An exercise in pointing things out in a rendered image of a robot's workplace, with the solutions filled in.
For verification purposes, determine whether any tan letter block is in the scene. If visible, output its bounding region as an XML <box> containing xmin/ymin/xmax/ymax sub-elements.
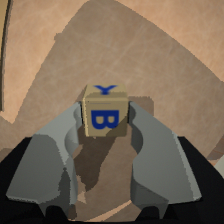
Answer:
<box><xmin>81</xmin><ymin>84</ymin><xmax>129</xmax><ymax>137</ymax></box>

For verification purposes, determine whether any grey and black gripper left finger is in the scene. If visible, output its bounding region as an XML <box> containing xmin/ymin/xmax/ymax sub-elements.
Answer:
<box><xmin>0</xmin><ymin>101</ymin><xmax>83</xmax><ymax>224</ymax></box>

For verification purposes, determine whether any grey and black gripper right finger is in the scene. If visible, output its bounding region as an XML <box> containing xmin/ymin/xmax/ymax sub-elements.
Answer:
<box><xmin>127</xmin><ymin>101</ymin><xmax>224</xmax><ymax>224</ymax></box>

